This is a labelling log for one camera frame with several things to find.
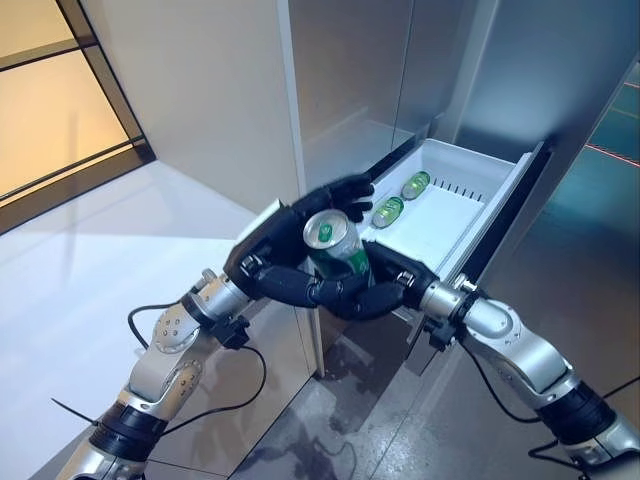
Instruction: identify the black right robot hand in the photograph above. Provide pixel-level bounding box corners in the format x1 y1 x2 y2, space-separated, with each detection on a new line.
317 238 438 322

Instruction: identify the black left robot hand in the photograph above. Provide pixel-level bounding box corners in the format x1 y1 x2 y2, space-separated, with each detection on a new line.
223 172 376 308

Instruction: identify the green drink can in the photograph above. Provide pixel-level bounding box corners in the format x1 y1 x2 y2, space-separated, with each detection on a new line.
302 209 377 292
372 195 405 229
401 171 432 201

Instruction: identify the white fridge drawer steel front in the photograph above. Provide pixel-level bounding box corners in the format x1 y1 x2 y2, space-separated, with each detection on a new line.
319 138 554 377

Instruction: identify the steel fridge door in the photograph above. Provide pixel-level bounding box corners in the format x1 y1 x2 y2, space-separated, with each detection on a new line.
397 0 501 147
289 0 416 204

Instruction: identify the white counter cabinet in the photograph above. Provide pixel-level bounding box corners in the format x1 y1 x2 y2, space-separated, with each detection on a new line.
0 159 321 480

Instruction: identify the grey tall side panel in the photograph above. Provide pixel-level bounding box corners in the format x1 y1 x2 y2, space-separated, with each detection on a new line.
452 0 640 296

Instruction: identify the black framed amber window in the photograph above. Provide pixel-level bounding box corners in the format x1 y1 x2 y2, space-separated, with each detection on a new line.
0 0 156 236

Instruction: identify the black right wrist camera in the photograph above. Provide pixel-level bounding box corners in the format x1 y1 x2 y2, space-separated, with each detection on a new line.
424 322 459 352

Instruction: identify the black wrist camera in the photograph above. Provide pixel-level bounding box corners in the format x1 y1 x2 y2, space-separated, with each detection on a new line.
424 322 459 352
212 314 251 350

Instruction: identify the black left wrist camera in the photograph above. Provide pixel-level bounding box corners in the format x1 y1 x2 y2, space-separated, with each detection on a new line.
212 314 251 350

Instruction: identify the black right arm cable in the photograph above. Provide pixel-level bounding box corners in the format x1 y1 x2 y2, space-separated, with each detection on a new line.
462 342 640 459

